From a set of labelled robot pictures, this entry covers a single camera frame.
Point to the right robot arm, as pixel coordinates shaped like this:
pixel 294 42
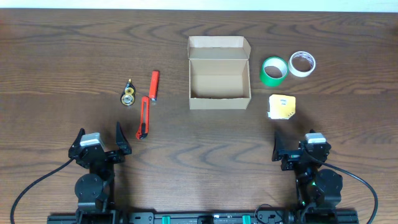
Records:
pixel 318 191

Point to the open cardboard box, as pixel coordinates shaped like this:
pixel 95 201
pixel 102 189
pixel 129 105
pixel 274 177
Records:
pixel 219 73

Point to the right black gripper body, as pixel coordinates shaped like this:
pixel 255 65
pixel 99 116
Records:
pixel 294 157

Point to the black gold correction tape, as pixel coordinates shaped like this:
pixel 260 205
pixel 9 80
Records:
pixel 128 95

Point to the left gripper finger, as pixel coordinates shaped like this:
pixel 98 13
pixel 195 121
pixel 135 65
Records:
pixel 121 141
pixel 76 143

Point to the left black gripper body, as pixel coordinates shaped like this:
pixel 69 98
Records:
pixel 101 155

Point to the green tape roll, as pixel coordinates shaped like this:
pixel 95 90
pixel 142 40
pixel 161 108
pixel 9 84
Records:
pixel 278 63

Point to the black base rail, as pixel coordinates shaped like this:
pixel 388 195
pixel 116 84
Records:
pixel 261 216

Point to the orange utility knife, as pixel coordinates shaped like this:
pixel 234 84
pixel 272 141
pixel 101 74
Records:
pixel 143 130

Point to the white tape roll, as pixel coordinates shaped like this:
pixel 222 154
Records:
pixel 308 57

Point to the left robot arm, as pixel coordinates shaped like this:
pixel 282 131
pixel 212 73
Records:
pixel 95 190

